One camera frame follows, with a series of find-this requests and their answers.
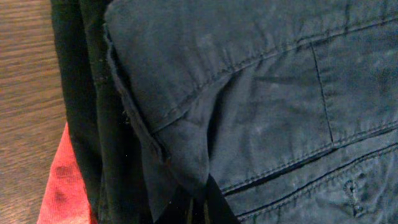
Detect navy blue shorts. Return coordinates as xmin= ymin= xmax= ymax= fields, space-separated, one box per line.
xmin=104 ymin=0 xmax=397 ymax=223

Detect black shorts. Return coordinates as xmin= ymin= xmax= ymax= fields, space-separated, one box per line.
xmin=51 ymin=0 xmax=238 ymax=223

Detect red garment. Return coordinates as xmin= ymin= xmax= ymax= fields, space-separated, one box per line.
xmin=37 ymin=125 xmax=97 ymax=224

